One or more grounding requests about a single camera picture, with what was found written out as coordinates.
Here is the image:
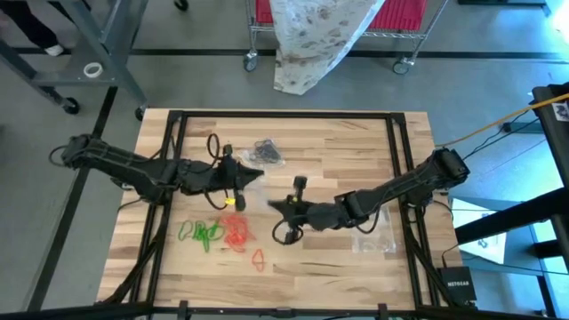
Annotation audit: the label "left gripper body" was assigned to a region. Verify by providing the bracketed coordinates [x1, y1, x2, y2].
[177, 157, 236, 196]

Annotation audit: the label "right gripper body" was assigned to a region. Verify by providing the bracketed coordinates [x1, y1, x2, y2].
[291, 199, 355, 233]

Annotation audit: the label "orange rubber band pile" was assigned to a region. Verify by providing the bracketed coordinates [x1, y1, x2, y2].
[218, 213, 257, 254]

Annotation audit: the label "black rubber band pile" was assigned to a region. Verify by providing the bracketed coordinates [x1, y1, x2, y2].
[251, 139, 282, 164]

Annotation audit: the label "single orange rubber band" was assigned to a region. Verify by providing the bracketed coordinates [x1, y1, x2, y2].
[250, 247, 267, 274]

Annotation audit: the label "green rubber band pile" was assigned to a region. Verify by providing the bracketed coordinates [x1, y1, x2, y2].
[178, 217, 227, 254]

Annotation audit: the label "white floral cloth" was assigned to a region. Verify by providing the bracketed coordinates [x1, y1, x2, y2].
[269, 0, 389, 96]

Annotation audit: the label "red plastic bin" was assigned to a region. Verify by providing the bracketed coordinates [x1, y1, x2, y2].
[367, 0, 429, 32]
[254, 0, 276, 26]

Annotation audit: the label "white paper sheet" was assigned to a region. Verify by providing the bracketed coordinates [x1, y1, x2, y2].
[450, 197, 508, 265]

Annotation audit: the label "white tape roll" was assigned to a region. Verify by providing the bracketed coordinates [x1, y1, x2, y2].
[83, 61, 104, 79]

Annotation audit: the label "person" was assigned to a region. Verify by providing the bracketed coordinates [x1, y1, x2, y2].
[0, 0, 66, 58]

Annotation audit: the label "black stand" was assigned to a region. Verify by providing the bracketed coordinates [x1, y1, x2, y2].
[453, 82, 569, 319]

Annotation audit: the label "black aluminium table frame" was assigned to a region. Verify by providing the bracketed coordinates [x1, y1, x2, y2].
[0, 109, 569, 320]

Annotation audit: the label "black cable bundle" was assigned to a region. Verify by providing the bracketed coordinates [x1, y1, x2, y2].
[98, 202, 172, 308]

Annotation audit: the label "black Netgear network switch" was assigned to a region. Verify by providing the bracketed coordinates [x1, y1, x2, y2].
[437, 265, 477, 308]

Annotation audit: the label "grey wheeled table frame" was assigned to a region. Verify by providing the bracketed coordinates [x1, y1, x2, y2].
[0, 0, 189, 122]

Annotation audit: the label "chrome wire shelf cart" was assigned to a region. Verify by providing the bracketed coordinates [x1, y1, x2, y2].
[242, 0, 451, 76]

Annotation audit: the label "black floor cables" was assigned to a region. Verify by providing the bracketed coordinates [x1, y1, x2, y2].
[461, 116, 549, 175]

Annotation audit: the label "yellow cable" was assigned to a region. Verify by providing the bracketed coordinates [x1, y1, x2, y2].
[434, 92, 569, 148]

